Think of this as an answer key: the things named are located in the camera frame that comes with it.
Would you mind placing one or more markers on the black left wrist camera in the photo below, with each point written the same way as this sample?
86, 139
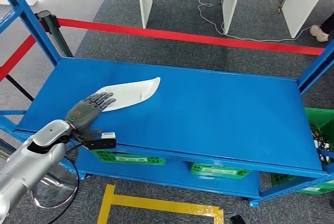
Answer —
102, 143

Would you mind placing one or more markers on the dark stanchion post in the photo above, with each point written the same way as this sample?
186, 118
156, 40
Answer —
56, 35

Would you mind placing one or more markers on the red barrier belt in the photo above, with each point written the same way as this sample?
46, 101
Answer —
182, 36
15, 58

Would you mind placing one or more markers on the white desk with metal bar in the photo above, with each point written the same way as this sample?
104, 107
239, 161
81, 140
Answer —
300, 4
145, 1

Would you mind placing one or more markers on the person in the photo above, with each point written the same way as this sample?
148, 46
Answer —
318, 34

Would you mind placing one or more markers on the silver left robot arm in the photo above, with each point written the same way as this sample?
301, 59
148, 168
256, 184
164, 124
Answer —
31, 160

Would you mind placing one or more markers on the green open plastic crate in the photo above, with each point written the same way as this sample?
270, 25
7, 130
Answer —
315, 115

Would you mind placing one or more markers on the black robot foot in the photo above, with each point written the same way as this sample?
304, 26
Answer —
237, 219

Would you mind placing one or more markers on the yellow floor tape square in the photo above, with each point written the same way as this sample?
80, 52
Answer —
156, 204

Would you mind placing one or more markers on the white curved plastic part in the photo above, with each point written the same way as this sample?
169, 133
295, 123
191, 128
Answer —
130, 92

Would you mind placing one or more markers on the green folded plastic crate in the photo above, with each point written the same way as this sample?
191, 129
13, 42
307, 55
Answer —
198, 170
104, 156
281, 179
326, 190

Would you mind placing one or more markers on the chrome stanchion with round base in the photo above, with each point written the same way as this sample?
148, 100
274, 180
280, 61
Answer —
59, 191

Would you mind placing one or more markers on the blue metal shelf rack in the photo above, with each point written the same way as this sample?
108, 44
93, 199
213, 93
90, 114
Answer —
182, 118

